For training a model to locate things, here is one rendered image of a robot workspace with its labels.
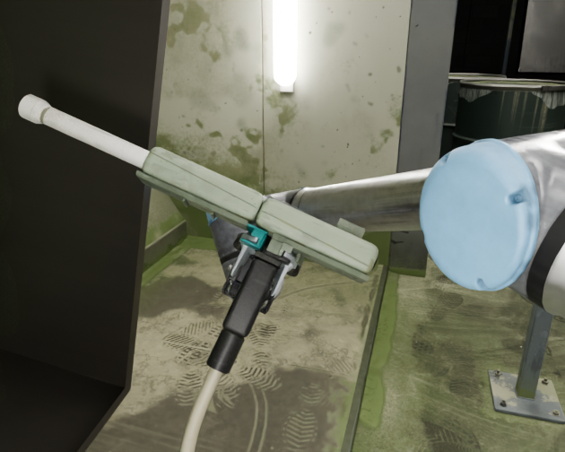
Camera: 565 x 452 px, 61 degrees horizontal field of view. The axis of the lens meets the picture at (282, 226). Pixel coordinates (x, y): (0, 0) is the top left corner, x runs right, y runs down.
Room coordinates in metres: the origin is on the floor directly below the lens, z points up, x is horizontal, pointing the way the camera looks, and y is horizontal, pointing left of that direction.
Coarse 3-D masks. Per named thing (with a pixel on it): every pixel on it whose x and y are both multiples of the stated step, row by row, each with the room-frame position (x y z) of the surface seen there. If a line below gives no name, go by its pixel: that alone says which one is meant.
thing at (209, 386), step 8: (208, 376) 0.46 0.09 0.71; (216, 376) 0.45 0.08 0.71; (208, 384) 0.45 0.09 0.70; (216, 384) 0.45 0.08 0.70; (200, 392) 0.45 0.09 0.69; (208, 392) 0.44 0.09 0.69; (200, 400) 0.44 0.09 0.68; (208, 400) 0.44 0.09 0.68; (192, 408) 0.44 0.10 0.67; (200, 408) 0.44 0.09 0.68; (192, 416) 0.43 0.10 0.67; (200, 416) 0.43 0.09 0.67; (192, 424) 0.43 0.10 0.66; (200, 424) 0.43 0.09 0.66; (192, 432) 0.42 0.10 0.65; (184, 440) 0.42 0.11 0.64; (192, 440) 0.42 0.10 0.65; (184, 448) 0.41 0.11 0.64; (192, 448) 0.42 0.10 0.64
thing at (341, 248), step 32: (32, 96) 0.62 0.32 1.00; (64, 128) 0.60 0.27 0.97; (96, 128) 0.61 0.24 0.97; (128, 160) 0.59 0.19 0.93; (160, 160) 0.57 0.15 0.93; (192, 192) 0.56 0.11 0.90; (224, 192) 0.55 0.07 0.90; (256, 192) 0.56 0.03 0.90; (256, 224) 0.55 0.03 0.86; (288, 224) 0.54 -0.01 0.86; (320, 224) 0.54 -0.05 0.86; (352, 224) 0.56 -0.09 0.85; (256, 256) 0.53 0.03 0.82; (320, 256) 0.52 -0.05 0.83; (352, 256) 0.52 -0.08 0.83; (256, 288) 0.50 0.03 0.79; (224, 320) 0.48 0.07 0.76; (224, 352) 0.46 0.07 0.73
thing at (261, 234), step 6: (252, 228) 0.54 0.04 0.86; (258, 228) 0.53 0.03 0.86; (252, 234) 0.53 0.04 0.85; (258, 234) 0.53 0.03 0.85; (264, 234) 0.53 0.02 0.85; (240, 240) 0.53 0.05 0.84; (246, 240) 0.52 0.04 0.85; (258, 240) 0.52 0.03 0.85; (264, 240) 0.53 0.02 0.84; (252, 246) 0.53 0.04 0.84; (258, 246) 0.52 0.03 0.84
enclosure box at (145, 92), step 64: (0, 0) 0.75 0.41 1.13; (64, 0) 0.74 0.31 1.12; (128, 0) 0.72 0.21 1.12; (0, 64) 0.76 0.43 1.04; (64, 64) 0.74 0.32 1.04; (128, 64) 0.72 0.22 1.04; (0, 128) 0.76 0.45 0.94; (128, 128) 0.72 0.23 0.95; (0, 192) 0.77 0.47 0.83; (64, 192) 0.74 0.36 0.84; (128, 192) 0.72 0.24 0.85; (0, 256) 0.77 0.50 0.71; (64, 256) 0.75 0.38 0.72; (128, 256) 0.72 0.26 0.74; (0, 320) 0.78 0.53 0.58; (64, 320) 0.75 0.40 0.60; (128, 320) 0.73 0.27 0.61; (0, 384) 0.69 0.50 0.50; (64, 384) 0.72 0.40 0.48; (128, 384) 0.72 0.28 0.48; (0, 448) 0.56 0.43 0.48; (64, 448) 0.58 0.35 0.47
